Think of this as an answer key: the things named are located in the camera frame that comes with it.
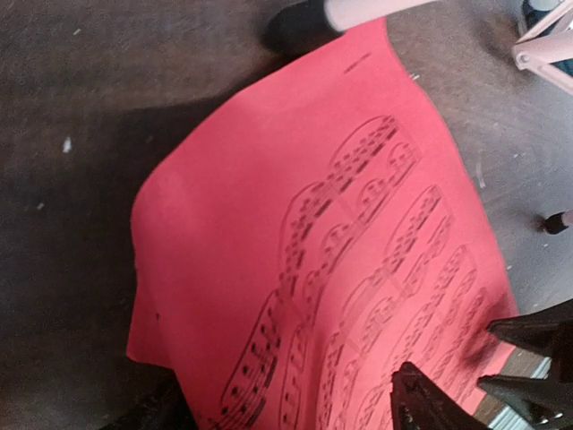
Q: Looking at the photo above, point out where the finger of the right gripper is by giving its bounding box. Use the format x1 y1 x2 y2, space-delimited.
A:
477 375 572 429
487 308 572 357

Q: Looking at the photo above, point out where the white and blue bowl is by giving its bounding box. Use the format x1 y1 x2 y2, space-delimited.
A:
518 0 572 77

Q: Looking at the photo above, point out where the pink music stand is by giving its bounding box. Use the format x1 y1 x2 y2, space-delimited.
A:
261 0 573 237

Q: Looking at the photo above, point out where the red sheet music paper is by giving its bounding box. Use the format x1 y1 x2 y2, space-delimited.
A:
127 19 517 429

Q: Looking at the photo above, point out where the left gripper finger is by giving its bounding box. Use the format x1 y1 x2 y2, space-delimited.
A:
390 362 486 430

